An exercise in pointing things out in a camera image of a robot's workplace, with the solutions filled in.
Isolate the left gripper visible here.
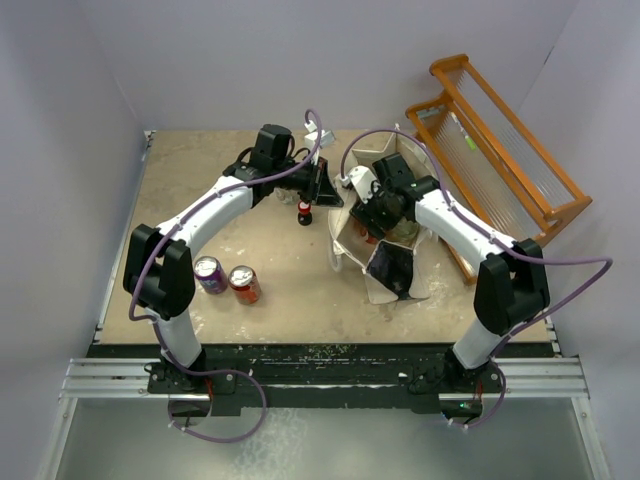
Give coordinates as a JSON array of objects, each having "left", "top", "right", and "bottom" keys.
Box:
[{"left": 273, "top": 156, "right": 343, "bottom": 207}]

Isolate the clear green-capped glass bottle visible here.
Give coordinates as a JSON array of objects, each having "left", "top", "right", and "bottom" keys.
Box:
[{"left": 389, "top": 219, "right": 420, "bottom": 245}]

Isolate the cream canvas tote bag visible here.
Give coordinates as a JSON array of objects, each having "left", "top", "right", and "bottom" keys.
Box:
[{"left": 326, "top": 125, "right": 441, "bottom": 306}]

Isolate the red can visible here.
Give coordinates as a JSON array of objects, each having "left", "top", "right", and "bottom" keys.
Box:
[
  {"left": 354, "top": 220, "right": 379, "bottom": 245},
  {"left": 228, "top": 265, "right": 261, "bottom": 305}
]

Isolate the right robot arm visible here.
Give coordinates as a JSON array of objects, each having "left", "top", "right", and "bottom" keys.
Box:
[{"left": 340, "top": 154, "right": 550, "bottom": 391}]

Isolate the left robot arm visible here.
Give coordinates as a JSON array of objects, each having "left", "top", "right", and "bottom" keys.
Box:
[{"left": 123, "top": 121, "right": 343, "bottom": 392}]

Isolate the small dark red-capped bottle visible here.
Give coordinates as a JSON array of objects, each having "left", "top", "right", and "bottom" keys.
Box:
[{"left": 297, "top": 200, "right": 313, "bottom": 226}]

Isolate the green-capped marker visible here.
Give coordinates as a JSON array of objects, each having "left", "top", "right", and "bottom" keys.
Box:
[{"left": 449, "top": 112, "right": 477, "bottom": 151}]

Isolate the orange wooden rack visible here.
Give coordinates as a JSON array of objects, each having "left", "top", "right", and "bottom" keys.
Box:
[{"left": 405, "top": 53, "right": 593, "bottom": 287}]

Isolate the purple soda can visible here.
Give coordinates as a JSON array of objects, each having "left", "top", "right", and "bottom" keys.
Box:
[{"left": 193, "top": 256, "right": 228, "bottom": 295}]

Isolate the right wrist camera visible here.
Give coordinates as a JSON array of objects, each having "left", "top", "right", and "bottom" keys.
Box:
[{"left": 338, "top": 165, "right": 379, "bottom": 204}]

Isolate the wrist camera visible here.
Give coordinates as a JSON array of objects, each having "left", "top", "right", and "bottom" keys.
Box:
[
  {"left": 304, "top": 128, "right": 335, "bottom": 156},
  {"left": 338, "top": 165, "right": 379, "bottom": 204}
]

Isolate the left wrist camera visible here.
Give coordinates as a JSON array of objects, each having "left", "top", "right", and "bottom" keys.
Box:
[{"left": 304, "top": 128, "right": 335, "bottom": 156}]

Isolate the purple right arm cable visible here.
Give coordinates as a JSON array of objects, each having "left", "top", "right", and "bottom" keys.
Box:
[{"left": 339, "top": 128, "right": 614, "bottom": 431}]

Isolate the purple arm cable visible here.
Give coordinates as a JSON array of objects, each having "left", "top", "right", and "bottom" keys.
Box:
[
  {"left": 339, "top": 128, "right": 614, "bottom": 431},
  {"left": 128, "top": 108, "right": 323, "bottom": 444}
]

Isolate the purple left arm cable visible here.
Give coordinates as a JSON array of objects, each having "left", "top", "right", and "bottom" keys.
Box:
[{"left": 128, "top": 108, "right": 323, "bottom": 444}]

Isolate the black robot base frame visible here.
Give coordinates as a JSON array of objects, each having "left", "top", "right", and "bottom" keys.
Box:
[{"left": 85, "top": 341, "right": 506, "bottom": 418}]

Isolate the aluminium rail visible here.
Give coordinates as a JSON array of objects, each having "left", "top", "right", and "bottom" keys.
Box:
[{"left": 58, "top": 358, "right": 170, "bottom": 400}]

